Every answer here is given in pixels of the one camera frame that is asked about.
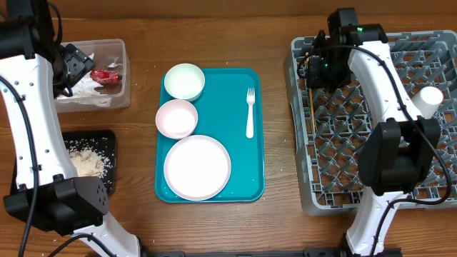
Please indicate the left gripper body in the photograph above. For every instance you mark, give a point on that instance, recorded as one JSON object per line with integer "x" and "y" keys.
{"x": 75, "y": 65}

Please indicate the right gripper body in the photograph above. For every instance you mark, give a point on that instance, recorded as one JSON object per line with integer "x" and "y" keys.
{"x": 332, "y": 71}

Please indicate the white paper cup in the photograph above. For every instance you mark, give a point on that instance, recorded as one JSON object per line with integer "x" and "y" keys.
{"x": 427, "y": 101}

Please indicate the black plastic tray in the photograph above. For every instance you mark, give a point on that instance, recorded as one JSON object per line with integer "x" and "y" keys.
{"x": 109, "y": 134}

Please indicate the small clear wrapper piece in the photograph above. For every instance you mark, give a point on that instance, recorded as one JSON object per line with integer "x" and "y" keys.
{"x": 114, "y": 62}

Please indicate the teal serving tray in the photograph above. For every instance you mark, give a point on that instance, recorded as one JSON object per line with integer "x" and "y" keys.
{"x": 223, "y": 112}

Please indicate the clear plastic bin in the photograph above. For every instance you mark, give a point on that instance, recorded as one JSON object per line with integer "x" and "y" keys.
{"x": 114, "y": 89}

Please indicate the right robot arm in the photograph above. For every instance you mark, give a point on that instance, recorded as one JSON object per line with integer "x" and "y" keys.
{"x": 398, "y": 153}

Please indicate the white bowl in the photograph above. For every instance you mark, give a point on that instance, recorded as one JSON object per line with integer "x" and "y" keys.
{"x": 185, "y": 81}

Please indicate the white napkin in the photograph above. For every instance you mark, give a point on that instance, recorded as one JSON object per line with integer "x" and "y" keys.
{"x": 86, "y": 92}

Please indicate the wooden chopstick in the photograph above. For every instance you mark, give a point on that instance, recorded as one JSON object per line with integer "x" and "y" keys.
{"x": 310, "y": 97}

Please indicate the grey dishwasher rack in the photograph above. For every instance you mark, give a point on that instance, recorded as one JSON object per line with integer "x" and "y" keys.
{"x": 326, "y": 161}

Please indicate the pink bowl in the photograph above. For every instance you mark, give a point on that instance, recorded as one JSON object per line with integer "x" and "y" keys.
{"x": 176, "y": 119}

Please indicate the red snack wrapper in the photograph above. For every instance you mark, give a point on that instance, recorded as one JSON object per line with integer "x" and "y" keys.
{"x": 104, "y": 77}

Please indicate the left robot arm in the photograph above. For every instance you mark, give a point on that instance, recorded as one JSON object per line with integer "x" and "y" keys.
{"x": 50, "y": 196}

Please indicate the white plastic fork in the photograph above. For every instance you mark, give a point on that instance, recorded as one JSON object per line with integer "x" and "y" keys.
{"x": 250, "y": 100}

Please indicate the food scraps pile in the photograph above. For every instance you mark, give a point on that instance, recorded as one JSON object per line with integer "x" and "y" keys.
{"x": 92, "y": 158}

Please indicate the white round plate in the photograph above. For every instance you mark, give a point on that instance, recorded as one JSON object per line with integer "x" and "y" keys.
{"x": 197, "y": 168}

